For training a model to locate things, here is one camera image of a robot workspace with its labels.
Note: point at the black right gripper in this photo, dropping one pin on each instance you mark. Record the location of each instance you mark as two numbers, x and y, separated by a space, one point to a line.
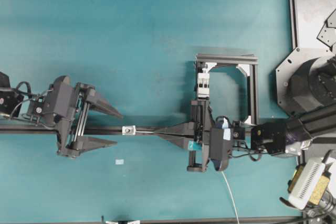
198 131

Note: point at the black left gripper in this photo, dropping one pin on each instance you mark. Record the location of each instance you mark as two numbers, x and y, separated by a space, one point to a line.
70 139

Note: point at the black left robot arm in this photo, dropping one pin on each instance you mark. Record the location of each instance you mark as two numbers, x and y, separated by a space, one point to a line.
19 103

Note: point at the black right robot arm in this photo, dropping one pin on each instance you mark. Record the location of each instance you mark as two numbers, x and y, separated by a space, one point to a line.
282 138

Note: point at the small tape patch lower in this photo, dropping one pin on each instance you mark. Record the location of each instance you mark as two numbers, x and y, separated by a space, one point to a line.
119 161

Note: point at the white vented electronics box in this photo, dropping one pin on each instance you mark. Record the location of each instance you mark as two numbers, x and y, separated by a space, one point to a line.
310 184

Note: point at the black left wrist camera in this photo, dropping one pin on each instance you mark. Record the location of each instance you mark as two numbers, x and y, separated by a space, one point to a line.
59 98

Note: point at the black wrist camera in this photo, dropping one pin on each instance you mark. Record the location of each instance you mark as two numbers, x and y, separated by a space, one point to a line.
220 146
59 98

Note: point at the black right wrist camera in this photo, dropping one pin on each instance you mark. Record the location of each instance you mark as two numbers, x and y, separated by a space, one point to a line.
220 146

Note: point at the silver bracket with hole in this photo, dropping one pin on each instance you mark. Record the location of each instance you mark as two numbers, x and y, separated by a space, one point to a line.
129 130

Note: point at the white wire clamp block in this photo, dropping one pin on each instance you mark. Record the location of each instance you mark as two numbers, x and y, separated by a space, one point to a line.
202 85

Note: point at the black square extrusion frame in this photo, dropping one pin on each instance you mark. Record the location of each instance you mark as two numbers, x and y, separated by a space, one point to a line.
247 65

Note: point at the long black aluminium rail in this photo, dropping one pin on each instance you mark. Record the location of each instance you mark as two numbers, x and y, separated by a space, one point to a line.
89 130

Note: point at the black bottom edge rail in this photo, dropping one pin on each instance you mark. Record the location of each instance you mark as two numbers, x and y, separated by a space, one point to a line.
280 219

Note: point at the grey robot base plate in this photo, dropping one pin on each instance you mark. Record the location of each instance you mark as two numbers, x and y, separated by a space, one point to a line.
307 6

